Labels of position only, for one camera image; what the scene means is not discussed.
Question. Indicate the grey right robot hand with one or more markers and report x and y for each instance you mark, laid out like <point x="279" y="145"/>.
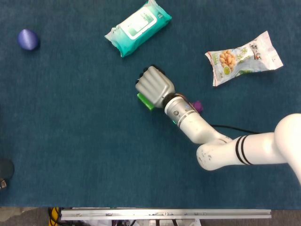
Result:
<point x="155" y="86"/>

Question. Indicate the green toy brick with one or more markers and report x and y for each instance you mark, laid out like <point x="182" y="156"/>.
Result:
<point x="144" y="101"/>

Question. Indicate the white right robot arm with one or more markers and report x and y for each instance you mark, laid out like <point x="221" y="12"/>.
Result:
<point x="223" y="150"/>

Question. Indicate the purple toy brick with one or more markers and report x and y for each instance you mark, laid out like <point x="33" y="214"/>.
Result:
<point x="198" y="106"/>

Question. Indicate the teal wet wipes pack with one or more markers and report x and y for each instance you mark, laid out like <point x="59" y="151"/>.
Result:
<point x="138" y="28"/>

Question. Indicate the teal table cloth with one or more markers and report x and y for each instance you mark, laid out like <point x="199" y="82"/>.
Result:
<point x="70" y="117"/>

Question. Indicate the white peanut snack bag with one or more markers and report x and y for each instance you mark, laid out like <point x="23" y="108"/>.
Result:
<point x="242" y="61"/>

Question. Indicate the purple egg-shaped ball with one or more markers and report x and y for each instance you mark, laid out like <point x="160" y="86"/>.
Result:
<point x="28" y="39"/>

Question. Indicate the aluminium profile rail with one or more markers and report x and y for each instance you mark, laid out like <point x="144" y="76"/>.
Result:
<point x="164" y="214"/>

